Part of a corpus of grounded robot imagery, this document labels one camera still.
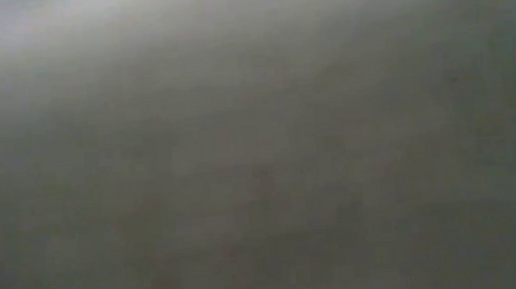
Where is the white towel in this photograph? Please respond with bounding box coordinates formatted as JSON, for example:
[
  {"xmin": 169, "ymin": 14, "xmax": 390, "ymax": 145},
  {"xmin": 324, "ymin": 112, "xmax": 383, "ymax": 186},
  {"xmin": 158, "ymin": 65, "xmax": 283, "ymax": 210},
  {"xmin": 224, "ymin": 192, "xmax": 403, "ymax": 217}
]
[{"xmin": 0, "ymin": 0, "xmax": 516, "ymax": 289}]

